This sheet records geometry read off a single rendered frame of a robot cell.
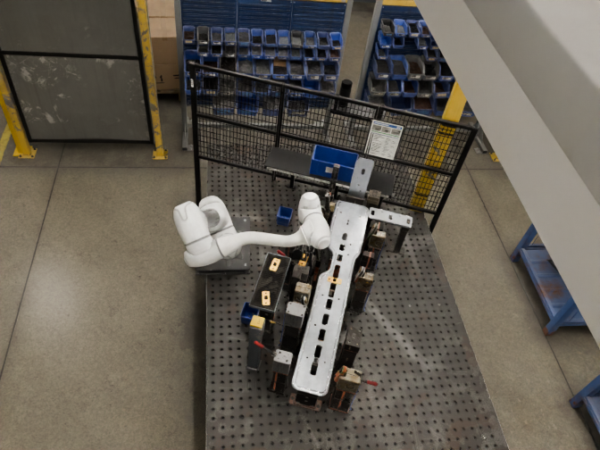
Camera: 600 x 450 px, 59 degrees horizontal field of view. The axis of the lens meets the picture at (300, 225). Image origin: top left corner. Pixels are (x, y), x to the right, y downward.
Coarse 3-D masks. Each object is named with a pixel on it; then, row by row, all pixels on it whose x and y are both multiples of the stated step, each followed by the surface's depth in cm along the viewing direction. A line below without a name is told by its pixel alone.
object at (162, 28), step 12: (156, 0) 562; (168, 0) 565; (156, 12) 545; (168, 12) 547; (156, 24) 530; (168, 24) 532; (156, 36) 515; (168, 36) 517; (156, 48) 522; (168, 48) 524; (156, 60) 531; (168, 60) 534; (156, 72) 542; (168, 72) 544; (156, 84) 552; (168, 84) 555
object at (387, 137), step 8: (376, 120) 344; (376, 128) 349; (384, 128) 348; (392, 128) 346; (400, 128) 345; (368, 136) 355; (376, 136) 354; (384, 136) 352; (392, 136) 351; (400, 136) 349; (376, 144) 358; (384, 144) 357; (392, 144) 355; (376, 152) 363; (384, 152) 362; (392, 152) 360; (392, 160) 365
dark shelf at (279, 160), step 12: (276, 156) 373; (288, 156) 374; (300, 156) 376; (264, 168) 367; (276, 168) 365; (288, 168) 366; (300, 168) 367; (324, 180) 363; (372, 180) 367; (384, 180) 368; (384, 192) 360
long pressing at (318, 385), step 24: (336, 216) 345; (360, 216) 347; (336, 240) 331; (360, 240) 333; (336, 264) 318; (336, 288) 306; (312, 312) 294; (336, 312) 295; (312, 336) 284; (336, 336) 286; (312, 360) 275; (312, 384) 266
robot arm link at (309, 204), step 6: (306, 198) 252; (312, 198) 252; (318, 198) 254; (300, 204) 255; (306, 204) 252; (312, 204) 252; (318, 204) 253; (300, 210) 255; (306, 210) 252; (312, 210) 252; (318, 210) 253; (300, 216) 257; (306, 216) 251
